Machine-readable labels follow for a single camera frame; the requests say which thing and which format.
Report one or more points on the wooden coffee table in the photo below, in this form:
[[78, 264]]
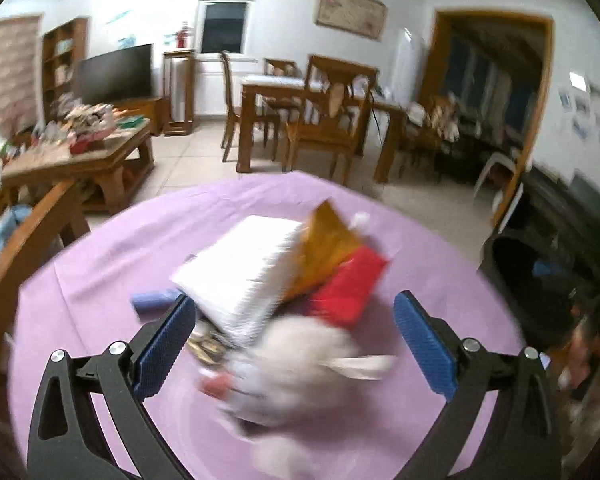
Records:
[[115, 152]]

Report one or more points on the wooden dining table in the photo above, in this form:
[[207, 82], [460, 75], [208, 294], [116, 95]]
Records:
[[270, 81]]

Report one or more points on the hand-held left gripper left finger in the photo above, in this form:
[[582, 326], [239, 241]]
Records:
[[162, 345]]

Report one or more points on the black television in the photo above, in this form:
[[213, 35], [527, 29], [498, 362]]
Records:
[[115, 72]]

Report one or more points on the purple tablecloth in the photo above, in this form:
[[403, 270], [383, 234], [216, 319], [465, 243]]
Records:
[[130, 240]]

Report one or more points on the white framed window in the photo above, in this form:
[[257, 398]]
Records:
[[225, 27]]

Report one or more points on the black trash bin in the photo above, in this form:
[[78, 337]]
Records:
[[520, 280]]

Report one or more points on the red packet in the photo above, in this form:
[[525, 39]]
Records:
[[350, 285]]

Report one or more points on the tall wooden plant stand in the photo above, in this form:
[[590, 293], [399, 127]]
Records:
[[179, 53]]

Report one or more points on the wooden door frame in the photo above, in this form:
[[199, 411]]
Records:
[[442, 60]]

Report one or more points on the wooden bookshelf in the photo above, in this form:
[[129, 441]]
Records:
[[82, 50]]

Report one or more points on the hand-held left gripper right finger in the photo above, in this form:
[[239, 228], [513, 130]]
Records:
[[425, 345]]

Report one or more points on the red tray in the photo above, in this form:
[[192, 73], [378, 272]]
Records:
[[85, 144]]

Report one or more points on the striped roller blind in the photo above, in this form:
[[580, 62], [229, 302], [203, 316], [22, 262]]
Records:
[[15, 70]]

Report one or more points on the large framed picture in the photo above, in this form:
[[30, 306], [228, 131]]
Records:
[[350, 12]]

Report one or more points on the wooden television cabinet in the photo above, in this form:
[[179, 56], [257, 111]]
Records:
[[147, 112]]

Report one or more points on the blue cloth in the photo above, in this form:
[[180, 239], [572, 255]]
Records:
[[0, 240]]

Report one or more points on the person's right hand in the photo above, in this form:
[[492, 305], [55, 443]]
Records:
[[577, 360]]

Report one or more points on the white standing air conditioner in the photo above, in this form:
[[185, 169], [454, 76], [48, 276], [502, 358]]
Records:
[[410, 65]]

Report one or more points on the small purple roll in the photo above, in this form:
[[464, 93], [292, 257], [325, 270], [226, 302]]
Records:
[[152, 301]]

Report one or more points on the wooden armchair with white cushion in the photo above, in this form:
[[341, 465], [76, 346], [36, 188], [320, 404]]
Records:
[[30, 240]]

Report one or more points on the wooden dining chair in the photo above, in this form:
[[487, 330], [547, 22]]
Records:
[[280, 67], [227, 100], [437, 125], [325, 132]]

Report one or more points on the red vase with flowers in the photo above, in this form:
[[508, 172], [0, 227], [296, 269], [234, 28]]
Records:
[[182, 37]]

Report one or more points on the white plastic chair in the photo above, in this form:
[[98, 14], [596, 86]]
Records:
[[500, 160]]

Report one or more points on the gold foil bag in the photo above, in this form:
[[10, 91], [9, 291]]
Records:
[[325, 250]]

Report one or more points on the white plush toy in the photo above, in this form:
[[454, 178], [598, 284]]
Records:
[[290, 360]]

